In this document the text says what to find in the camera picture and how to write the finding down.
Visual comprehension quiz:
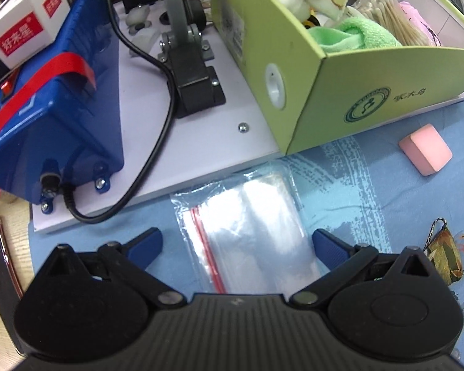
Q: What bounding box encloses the black power cable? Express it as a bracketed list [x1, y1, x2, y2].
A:
[64, 0, 178, 225]

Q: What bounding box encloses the small patterned pouch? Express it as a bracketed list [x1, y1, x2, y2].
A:
[424, 218, 464, 285]

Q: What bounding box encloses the grey sealer lever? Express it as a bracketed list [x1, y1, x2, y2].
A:
[156, 0, 227, 119]

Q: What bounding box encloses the blue sealing machine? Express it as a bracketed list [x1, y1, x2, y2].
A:
[0, 0, 125, 215]

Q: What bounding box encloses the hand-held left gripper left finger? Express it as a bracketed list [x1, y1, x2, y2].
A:
[35, 227, 186, 310]

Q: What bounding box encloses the white boxes red label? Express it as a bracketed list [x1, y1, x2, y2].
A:
[0, 0, 69, 67]

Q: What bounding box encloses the blue printed tablecloth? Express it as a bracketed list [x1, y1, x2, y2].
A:
[26, 93, 464, 371]

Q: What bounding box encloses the bag of cotton swabs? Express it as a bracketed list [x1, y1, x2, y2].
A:
[351, 0, 431, 47]

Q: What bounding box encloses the clear zip bag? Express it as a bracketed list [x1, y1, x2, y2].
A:
[170, 170, 326, 295]

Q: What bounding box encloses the green towel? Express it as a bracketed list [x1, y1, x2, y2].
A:
[305, 17, 403, 51]

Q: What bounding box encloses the lime green box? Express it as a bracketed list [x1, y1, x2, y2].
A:
[209, 0, 464, 156]

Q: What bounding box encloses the pink floral tissue pack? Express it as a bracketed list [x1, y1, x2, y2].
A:
[398, 2, 442, 48]

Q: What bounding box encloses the white sealer base plate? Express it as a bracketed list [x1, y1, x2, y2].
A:
[32, 0, 291, 235]

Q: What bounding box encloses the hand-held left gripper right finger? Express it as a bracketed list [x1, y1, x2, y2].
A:
[289, 229, 449, 307]

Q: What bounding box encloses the pink sponge block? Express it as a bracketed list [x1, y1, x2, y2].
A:
[398, 123, 453, 177]

